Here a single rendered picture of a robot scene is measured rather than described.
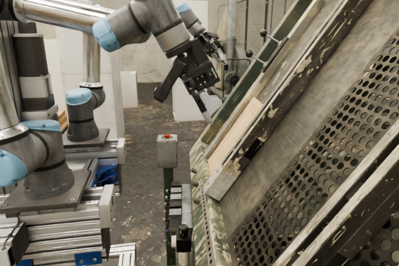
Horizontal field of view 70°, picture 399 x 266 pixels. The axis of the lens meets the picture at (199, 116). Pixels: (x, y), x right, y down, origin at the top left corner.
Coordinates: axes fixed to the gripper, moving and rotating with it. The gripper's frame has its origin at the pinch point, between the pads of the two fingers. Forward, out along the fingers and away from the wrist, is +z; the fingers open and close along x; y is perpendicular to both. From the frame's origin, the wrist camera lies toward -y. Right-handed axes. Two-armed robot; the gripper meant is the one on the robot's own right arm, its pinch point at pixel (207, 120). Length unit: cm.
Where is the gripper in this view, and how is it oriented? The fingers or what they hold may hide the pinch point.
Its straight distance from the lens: 73.7
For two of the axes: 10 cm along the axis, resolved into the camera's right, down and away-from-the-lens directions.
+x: -1.6, -2.8, 9.5
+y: 8.8, -4.8, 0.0
